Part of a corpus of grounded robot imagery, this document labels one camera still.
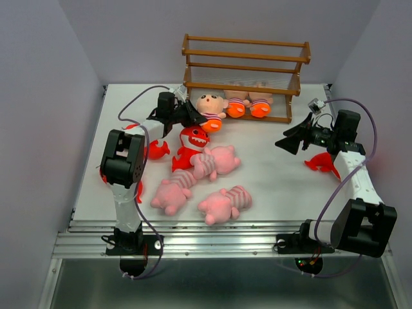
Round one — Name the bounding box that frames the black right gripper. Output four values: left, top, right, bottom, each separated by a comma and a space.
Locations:
274, 111, 337, 155

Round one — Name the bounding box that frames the red shark plush upper left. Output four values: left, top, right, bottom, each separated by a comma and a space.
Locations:
124, 124, 171, 161

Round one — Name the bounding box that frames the red shark plush lower left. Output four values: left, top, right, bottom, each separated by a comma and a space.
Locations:
96, 165, 144, 203

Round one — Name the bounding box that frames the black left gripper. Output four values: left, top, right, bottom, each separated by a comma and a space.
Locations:
169, 99, 207, 128

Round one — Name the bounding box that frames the red shark plush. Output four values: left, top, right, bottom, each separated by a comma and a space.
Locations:
124, 124, 171, 161
96, 165, 144, 203
304, 152, 341, 180
171, 126, 210, 172

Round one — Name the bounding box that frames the boy doll black hair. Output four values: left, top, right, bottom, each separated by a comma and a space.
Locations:
196, 94, 229, 133

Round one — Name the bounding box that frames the red shark plush centre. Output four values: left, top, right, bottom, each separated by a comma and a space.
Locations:
171, 126, 210, 172

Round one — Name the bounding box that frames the pink pig plush upper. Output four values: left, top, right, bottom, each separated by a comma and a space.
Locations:
190, 145, 241, 182

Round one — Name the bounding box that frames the pink pig plush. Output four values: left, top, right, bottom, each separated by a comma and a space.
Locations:
150, 169, 197, 216
197, 185, 252, 226
190, 145, 241, 182

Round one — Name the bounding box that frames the pink pig plush lower left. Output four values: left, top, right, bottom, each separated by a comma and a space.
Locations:
150, 169, 197, 216

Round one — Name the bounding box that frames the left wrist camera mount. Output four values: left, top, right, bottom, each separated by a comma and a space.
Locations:
170, 84, 187, 101

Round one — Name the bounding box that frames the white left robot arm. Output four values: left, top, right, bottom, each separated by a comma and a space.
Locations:
100, 91, 206, 256

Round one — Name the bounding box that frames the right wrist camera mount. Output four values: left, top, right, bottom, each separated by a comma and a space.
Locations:
308, 98, 326, 115

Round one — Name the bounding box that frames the red shark plush right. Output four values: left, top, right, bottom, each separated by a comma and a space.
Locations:
304, 152, 341, 180

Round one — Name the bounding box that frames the pink pig plush lower right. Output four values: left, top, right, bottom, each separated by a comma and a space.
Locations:
197, 185, 252, 226

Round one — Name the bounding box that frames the boy doll face up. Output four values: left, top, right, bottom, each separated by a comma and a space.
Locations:
223, 89, 251, 118

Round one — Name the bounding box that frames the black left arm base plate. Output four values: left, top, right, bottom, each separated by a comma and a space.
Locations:
103, 234, 161, 256

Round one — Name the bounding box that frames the wooden three-tier shelf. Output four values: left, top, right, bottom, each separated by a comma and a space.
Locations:
181, 34, 312, 124

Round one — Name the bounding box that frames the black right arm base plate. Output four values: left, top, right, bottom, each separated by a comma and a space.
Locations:
272, 233, 320, 254

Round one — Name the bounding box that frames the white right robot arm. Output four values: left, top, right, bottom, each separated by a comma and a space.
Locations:
275, 109, 397, 258

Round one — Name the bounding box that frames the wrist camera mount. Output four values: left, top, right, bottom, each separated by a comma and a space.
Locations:
308, 98, 326, 115
170, 84, 187, 101

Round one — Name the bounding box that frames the boy doll from corner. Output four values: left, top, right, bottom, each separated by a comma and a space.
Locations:
248, 91, 273, 118

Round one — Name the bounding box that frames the aluminium rail frame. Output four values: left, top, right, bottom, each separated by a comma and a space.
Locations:
52, 84, 408, 308

